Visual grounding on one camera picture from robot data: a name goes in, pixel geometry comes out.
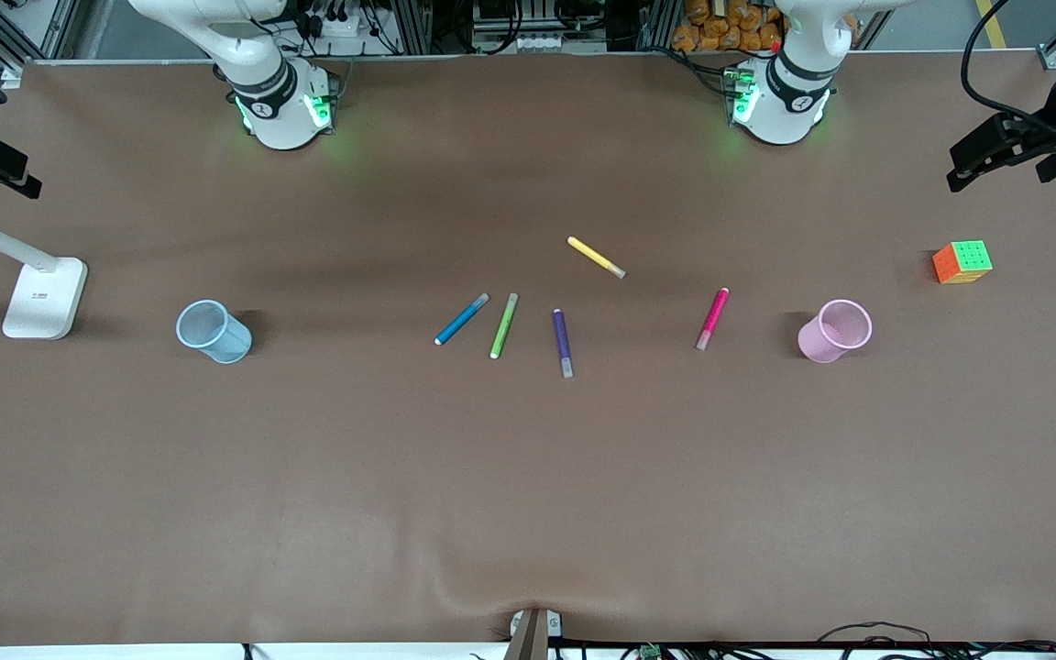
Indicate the pink marker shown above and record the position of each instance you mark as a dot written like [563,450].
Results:
[713,317]

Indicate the blue marker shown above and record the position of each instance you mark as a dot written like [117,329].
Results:
[461,320]

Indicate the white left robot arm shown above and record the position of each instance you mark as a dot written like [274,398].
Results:
[794,101]

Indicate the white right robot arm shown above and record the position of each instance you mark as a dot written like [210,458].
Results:
[262,92]

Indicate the colourful puzzle cube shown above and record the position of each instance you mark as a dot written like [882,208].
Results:
[963,263]

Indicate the white lamp stand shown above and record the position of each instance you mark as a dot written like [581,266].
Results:
[44,302]

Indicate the translucent pink cup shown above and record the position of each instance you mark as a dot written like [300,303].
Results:
[819,344]

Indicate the translucent blue cup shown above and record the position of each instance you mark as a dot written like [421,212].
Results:
[225,346]

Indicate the orange lumpy objects pile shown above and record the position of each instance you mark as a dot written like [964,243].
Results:
[720,27]

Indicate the white power strip with plugs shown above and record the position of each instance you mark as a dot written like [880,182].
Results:
[345,32]

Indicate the yellow marker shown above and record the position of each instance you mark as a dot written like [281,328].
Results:
[594,256]

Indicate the purple marker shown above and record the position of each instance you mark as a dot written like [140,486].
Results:
[562,341]

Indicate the small white power strip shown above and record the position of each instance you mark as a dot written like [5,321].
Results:
[542,42]

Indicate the green marker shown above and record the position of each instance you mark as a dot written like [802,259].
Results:
[504,325]

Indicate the brown table cover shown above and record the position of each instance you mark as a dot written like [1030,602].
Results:
[528,477]

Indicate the small green circuit board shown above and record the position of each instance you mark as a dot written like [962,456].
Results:
[650,652]

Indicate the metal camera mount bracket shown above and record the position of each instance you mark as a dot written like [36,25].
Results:
[533,637]

